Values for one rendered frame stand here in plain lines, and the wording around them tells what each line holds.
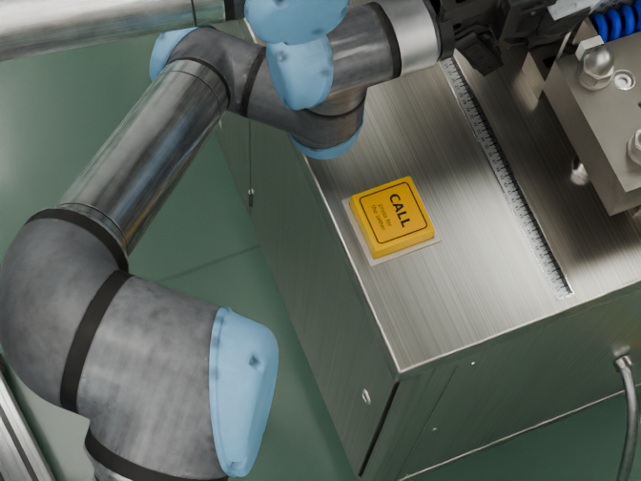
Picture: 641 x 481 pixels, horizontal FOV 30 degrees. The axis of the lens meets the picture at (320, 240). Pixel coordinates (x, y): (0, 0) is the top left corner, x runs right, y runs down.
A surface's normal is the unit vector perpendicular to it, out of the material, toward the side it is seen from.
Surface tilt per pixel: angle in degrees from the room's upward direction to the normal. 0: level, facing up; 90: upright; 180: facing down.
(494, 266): 0
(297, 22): 90
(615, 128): 0
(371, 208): 0
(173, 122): 37
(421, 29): 26
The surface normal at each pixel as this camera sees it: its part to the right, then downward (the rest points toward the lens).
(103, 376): -0.16, 0.17
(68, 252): 0.17, -0.83
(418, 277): 0.04, -0.37
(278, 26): 0.22, 0.91
